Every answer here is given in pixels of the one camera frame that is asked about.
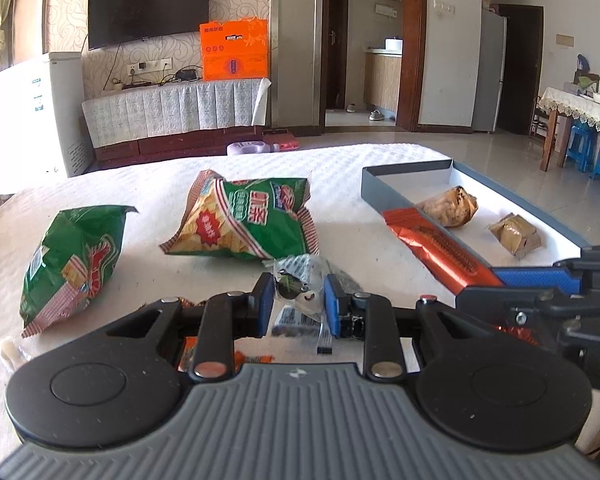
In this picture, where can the white lace cabinet cloth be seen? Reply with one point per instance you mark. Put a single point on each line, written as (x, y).
(180, 107)

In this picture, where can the grey box white inside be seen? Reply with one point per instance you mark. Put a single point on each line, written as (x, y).
(480, 185)

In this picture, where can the dining table lace cloth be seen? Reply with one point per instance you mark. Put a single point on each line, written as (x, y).
(575, 107)

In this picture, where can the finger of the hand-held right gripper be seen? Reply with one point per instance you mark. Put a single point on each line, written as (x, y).
(505, 305)
(535, 279)

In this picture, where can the white chest freezer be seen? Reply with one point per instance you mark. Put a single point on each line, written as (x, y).
(30, 110)

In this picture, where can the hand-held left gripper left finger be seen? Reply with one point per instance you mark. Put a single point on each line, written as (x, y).
(265, 305)

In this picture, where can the wooden kitchen cabinet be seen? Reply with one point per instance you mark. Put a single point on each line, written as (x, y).
(382, 80)

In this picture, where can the dark wooden door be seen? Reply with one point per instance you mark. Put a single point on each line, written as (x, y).
(522, 70)

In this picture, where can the black set-top box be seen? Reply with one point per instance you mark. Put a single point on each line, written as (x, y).
(187, 75)

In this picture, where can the dark wooden television cabinet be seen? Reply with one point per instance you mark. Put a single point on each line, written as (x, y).
(180, 144)

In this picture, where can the small golden snack packet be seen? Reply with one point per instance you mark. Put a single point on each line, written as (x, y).
(515, 235)

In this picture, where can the wall socket row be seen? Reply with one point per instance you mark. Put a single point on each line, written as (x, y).
(150, 65)

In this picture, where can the green snack bag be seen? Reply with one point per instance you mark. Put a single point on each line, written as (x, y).
(240, 225)
(75, 260)

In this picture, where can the black flat television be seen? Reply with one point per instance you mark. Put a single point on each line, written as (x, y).
(145, 5)

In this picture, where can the small orange white packet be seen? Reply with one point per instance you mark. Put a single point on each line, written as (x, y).
(252, 359)

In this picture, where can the clear seed packet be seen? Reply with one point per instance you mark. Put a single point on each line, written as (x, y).
(300, 285)

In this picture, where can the silver refrigerator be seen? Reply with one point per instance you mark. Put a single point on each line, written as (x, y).
(490, 70)

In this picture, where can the brown bread packet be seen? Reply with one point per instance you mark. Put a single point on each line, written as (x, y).
(447, 207)

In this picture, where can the white plastic wrapper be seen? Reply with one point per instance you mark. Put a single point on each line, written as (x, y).
(11, 352)

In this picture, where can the orange snack bar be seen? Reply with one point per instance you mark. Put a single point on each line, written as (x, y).
(430, 245)

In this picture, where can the white pot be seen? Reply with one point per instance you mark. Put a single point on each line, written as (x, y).
(392, 44)

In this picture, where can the orange cardboard box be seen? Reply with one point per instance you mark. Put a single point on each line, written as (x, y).
(235, 52)

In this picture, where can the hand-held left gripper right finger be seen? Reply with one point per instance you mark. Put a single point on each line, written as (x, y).
(331, 310)

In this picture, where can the red flat scale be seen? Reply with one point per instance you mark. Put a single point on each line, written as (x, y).
(282, 141)

